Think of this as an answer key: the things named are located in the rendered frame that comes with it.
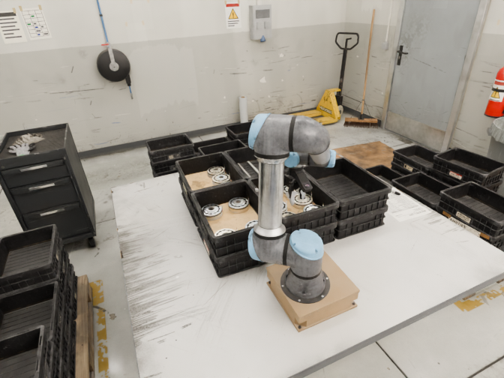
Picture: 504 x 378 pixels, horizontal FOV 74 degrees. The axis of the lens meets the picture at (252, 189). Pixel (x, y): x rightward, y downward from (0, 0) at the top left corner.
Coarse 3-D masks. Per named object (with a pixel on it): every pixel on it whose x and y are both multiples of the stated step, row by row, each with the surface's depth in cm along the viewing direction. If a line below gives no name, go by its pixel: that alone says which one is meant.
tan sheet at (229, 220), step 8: (224, 208) 168; (224, 216) 162; (232, 216) 162; (240, 216) 162; (248, 216) 161; (256, 216) 161; (216, 224) 157; (224, 224) 156; (232, 224) 156; (240, 224) 156
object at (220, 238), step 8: (224, 184) 169; (232, 184) 169; (248, 184) 168; (200, 192) 164; (256, 192) 161; (200, 208) 151; (200, 216) 149; (208, 224) 140; (208, 232) 138; (232, 232) 135; (240, 232) 135; (248, 232) 137; (216, 240) 132; (224, 240) 134
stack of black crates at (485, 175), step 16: (448, 160) 273; (464, 160) 268; (480, 160) 257; (496, 160) 248; (432, 176) 268; (448, 176) 276; (464, 176) 244; (480, 176) 233; (496, 176) 241; (496, 192) 252
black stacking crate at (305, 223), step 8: (256, 184) 175; (312, 184) 168; (312, 192) 170; (320, 192) 162; (320, 200) 164; (328, 200) 156; (312, 216) 148; (320, 216) 150; (328, 216) 152; (288, 224) 145; (296, 224) 147; (304, 224) 149; (312, 224) 150; (320, 224) 153; (328, 224) 154; (288, 232) 147
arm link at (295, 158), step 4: (292, 152) 139; (296, 152) 140; (292, 156) 139; (296, 156) 138; (300, 156) 140; (304, 156) 139; (288, 160) 140; (292, 160) 140; (296, 160) 139; (300, 160) 141; (304, 160) 140; (284, 164) 142; (288, 164) 141; (292, 164) 140; (296, 164) 140; (300, 164) 143; (304, 164) 142
